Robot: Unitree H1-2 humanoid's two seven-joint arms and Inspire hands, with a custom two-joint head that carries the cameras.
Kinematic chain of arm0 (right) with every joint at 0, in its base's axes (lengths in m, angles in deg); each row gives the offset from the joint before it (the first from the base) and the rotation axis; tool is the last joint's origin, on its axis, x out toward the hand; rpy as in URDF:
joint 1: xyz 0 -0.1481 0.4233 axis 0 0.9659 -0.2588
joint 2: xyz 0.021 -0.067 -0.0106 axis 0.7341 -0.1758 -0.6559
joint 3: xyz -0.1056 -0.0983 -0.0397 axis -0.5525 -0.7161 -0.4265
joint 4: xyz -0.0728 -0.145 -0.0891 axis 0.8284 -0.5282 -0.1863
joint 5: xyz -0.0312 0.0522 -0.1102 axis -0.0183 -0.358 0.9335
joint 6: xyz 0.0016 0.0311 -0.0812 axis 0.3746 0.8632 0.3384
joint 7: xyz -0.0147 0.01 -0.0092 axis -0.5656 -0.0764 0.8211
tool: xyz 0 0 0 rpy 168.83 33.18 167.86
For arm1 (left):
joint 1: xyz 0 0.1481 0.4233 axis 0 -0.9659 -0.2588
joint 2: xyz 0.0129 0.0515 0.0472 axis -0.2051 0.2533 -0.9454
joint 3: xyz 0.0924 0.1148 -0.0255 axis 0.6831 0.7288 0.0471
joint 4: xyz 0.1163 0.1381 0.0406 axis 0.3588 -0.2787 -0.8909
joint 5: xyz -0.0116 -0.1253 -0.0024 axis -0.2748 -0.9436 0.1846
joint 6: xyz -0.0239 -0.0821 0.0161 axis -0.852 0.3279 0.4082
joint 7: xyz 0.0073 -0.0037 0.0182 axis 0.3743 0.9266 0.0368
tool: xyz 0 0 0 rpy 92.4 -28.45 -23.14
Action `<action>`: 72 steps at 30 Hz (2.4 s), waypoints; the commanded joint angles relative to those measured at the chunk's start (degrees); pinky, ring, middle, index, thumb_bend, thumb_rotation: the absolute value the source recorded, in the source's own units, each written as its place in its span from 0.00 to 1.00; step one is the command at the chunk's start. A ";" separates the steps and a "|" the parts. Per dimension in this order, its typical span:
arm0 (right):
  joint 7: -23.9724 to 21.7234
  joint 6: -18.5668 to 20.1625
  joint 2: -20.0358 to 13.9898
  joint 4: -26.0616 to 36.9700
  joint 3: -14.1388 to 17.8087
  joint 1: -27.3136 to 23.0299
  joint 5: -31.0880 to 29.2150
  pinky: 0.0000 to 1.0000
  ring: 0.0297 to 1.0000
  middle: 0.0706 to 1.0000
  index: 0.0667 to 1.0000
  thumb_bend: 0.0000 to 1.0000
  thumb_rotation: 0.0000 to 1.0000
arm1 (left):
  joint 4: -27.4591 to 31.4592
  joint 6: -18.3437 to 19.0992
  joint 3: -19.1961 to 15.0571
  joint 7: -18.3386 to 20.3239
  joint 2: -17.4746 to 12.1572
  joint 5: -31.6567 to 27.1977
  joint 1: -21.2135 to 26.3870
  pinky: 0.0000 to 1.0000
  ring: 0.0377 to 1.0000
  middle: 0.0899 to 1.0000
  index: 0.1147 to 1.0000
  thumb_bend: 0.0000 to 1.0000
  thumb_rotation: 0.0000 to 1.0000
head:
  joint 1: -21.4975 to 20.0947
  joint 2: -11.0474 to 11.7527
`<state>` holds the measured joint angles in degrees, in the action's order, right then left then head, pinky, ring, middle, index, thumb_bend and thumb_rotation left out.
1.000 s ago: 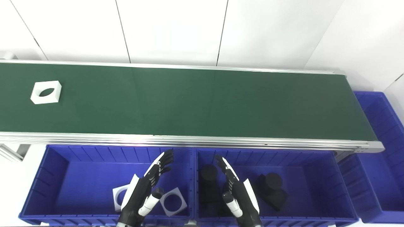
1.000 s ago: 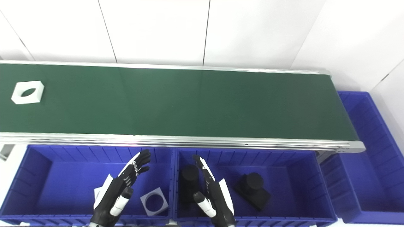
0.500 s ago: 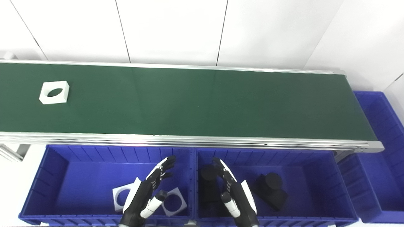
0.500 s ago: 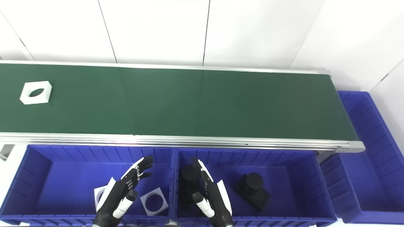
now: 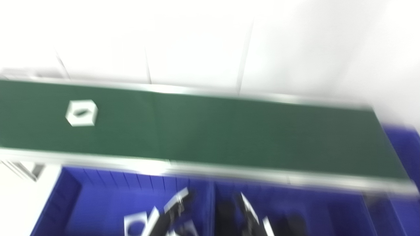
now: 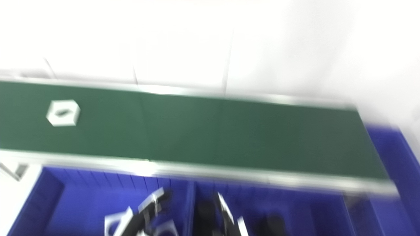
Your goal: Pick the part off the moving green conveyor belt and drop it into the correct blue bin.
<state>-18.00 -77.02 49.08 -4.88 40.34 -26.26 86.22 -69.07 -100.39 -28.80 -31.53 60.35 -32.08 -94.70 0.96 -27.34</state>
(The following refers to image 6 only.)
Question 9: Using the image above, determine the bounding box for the blue bin with white parts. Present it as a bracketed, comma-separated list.
[7, 166, 195, 236]

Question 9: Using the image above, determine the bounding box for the empty blue bin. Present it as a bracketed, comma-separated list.
[343, 126, 420, 236]

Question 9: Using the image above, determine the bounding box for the black cylinder part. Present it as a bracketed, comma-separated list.
[195, 201, 218, 236]

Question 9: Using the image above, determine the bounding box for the aluminium conveyor leg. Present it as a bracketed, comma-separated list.
[0, 162, 29, 181]

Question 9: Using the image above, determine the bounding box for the black block with cylinder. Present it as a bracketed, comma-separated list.
[259, 213, 290, 236]

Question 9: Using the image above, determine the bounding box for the white square part with hole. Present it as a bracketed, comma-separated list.
[46, 99, 81, 127]
[104, 206, 134, 236]
[154, 220, 179, 236]

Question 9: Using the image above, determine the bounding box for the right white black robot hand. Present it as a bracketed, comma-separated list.
[215, 192, 250, 236]

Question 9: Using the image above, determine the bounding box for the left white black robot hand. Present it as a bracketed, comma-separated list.
[121, 187, 173, 236]

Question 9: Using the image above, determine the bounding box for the blue bin with black parts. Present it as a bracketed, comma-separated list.
[187, 180, 360, 236]

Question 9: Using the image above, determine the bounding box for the green conveyor belt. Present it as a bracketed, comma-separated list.
[0, 76, 400, 198]
[0, 80, 391, 181]

